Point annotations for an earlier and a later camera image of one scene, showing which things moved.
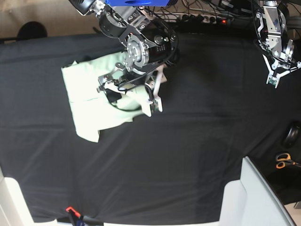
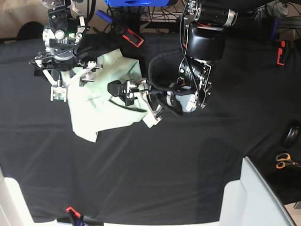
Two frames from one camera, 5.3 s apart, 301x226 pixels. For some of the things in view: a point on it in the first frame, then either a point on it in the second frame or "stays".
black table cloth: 174,167 stays
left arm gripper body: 131,74 -> 65,62
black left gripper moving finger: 113,96 -> 89,77
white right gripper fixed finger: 273,77 -> 152,117
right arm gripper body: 285,60 -> 187,102
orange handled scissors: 283,158 stays
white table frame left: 14,210 stays
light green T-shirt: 91,110 stays
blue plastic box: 138,3 stays
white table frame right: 251,201 stays
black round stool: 31,30 stays
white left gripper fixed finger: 146,108 -> 59,91
